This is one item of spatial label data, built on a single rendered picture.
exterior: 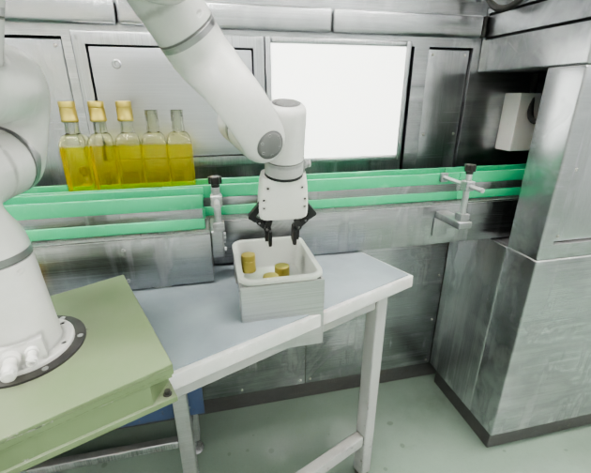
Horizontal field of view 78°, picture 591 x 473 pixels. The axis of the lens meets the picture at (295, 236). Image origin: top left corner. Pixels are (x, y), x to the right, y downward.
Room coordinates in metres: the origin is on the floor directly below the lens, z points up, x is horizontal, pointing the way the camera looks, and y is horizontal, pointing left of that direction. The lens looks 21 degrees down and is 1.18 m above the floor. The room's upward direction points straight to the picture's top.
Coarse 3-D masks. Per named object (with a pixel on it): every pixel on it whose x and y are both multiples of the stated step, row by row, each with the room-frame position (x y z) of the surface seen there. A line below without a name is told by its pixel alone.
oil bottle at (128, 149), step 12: (120, 132) 0.89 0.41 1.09; (132, 132) 0.89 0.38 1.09; (120, 144) 0.87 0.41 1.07; (132, 144) 0.87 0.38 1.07; (120, 156) 0.87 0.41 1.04; (132, 156) 0.87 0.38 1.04; (120, 168) 0.87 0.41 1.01; (132, 168) 0.87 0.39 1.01; (144, 168) 0.90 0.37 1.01; (132, 180) 0.87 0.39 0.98; (144, 180) 0.88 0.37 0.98
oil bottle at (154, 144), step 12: (156, 132) 0.90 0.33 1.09; (144, 144) 0.88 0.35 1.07; (156, 144) 0.89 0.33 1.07; (144, 156) 0.88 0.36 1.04; (156, 156) 0.88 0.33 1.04; (168, 156) 0.91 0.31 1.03; (156, 168) 0.88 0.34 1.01; (168, 168) 0.89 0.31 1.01; (156, 180) 0.88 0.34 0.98; (168, 180) 0.89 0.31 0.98
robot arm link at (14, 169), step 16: (0, 144) 0.48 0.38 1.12; (16, 144) 0.50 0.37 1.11; (0, 160) 0.46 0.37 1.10; (16, 160) 0.48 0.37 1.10; (32, 160) 0.51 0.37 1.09; (0, 176) 0.45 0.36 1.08; (16, 176) 0.47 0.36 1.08; (32, 176) 0.51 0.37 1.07; (0, 192) 0.44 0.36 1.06; (16, 192) 0.48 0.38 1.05; (0, 208) 0.43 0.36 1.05; (0, 224) 0.43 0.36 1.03; (16, 224) 0.45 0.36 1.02; (0, 240) 0.42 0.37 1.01; (16, 240) 0.44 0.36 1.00; (0, 256) 0.42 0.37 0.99; (16, 256) 0.43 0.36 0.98
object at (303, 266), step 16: (240, 240) 0.83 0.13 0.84; (256, 240) 0.84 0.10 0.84; (272, 240) 0.85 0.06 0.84; (288, 240) 0.86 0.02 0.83; (240, 256) 0.82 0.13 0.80; (256, 256) 0.83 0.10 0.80; (272, 256) 0.84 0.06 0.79; (288, 256) 0.85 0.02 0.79; (304, 256) 0.78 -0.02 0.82; (240, 272) 0.66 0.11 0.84; (256, 272) 0.80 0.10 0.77; (304, 272) 0.76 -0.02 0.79; (320, 272) 0.66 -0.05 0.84
